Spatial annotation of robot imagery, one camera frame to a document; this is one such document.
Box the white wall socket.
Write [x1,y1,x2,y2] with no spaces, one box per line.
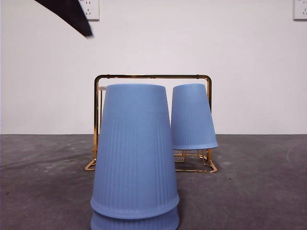
[78,0,100,21]
[293,0,307,21]

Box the gold wire cup holder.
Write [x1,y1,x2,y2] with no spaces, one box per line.
[84,74,219,174]

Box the blue ribbed plastic cup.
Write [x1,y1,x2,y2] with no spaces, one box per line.
[90,203,180,230]
[90,83,180,220]
[170,83,219,151]

